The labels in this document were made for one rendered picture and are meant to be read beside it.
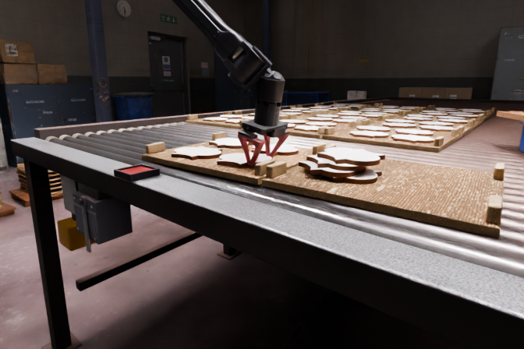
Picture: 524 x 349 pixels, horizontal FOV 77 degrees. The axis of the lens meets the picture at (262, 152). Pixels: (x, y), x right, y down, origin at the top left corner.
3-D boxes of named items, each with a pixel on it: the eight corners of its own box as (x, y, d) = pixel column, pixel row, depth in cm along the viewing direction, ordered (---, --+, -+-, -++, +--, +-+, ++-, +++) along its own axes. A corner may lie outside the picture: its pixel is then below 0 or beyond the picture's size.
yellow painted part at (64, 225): (70, 252, 103) (61, 178, 98) (58, 243, 108) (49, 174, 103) (97, 242, 109) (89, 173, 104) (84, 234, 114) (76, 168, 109)
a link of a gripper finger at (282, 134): (246, 158, 82) (251, 121, 79) (263, 152, 87) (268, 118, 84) (268, 167, 78) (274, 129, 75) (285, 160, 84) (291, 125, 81)
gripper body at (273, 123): (239, 129, 76) (243, 97, 73) (266, 123, 84) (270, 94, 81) (262, 138, 72) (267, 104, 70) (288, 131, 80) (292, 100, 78)
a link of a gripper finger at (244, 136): (233, 163, 78) (237, 125, 75) (252, 156, 84) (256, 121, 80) (255, 172, 74) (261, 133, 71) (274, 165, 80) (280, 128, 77)
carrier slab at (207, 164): (257, 185, 70) (257, 178, 70) (141, 160, 94) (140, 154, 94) (328, 156, 98) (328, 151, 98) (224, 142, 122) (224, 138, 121)
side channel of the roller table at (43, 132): (41, 153, 134) (38, 129, 132) (37, 151, 138) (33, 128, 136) (387, 104, 441) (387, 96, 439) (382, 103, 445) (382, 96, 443)
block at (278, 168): (272, 179, 69) (272, 166, 69) (265, 178, 70) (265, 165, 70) (287, 173, 74) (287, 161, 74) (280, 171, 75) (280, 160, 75)
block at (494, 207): (500, 226, 47) (503, 207, 46) (484, 222, 48) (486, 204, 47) (500, 213, 52) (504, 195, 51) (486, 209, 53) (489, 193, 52)
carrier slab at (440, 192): (499, 239, 46) (500, 228, 46) (261, 186, 70) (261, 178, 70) (503, 181, 74) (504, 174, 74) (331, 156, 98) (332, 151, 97)
